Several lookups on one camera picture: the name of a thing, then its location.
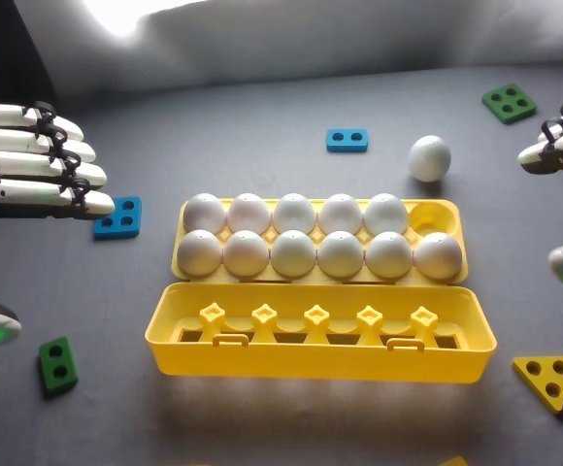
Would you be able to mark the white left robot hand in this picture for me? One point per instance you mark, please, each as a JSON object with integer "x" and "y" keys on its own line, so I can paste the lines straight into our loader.
{"x": 24, "y": 160}

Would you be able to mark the white toy egg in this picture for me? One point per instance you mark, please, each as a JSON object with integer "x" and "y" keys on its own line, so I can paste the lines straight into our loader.
{"x": 341, "y": 254}
{"x": 294, "y": 212}
{"x": 200, "y": 253}
{"x": 293, "y": 253}
{"x": 246, "y": 253}
{"x": 205, "y": 212}
{"x": 438, "y": 255}
{"x": 247, "y": 212}
{"x": 429, "y": 158}
{"x": 386, "y": 212}
{"x": 388, "y": 254}
{"x": 340, "y": 212}

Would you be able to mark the yellow plastic egg carton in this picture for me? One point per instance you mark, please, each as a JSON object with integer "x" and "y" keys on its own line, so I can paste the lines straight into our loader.
{"x": 310, "y": 364}

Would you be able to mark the green four-hole block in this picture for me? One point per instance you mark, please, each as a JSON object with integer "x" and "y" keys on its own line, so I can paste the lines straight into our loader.
{"x": 508, "y": 99}

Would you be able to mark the blue four-hole block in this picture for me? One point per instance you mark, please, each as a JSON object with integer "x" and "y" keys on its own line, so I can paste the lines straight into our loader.
{"x": 116, "y": 233}

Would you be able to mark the green two-hole block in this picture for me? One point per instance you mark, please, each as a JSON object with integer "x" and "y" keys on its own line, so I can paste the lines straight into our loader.
{"x": 47, "y": 376}

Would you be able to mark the blue two-hole block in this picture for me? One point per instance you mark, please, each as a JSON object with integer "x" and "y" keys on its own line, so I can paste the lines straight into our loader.
{"x": 347, "y": 146}

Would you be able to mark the yellow triangle three-hole block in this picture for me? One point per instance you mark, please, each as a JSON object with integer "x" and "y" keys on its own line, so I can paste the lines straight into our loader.
{"x": 548, "y": 376}

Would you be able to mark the grey table cloth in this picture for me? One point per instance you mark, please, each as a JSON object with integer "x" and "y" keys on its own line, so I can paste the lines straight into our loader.
{"x": 262, "y": 145}

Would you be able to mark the white fabric sheet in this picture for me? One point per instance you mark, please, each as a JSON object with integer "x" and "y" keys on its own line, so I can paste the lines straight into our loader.
{"x": 310, "y": 39}

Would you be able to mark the yellow two-hole block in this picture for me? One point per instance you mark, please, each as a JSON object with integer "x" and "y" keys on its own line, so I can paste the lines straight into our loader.
{"x": 456, "y": 462}

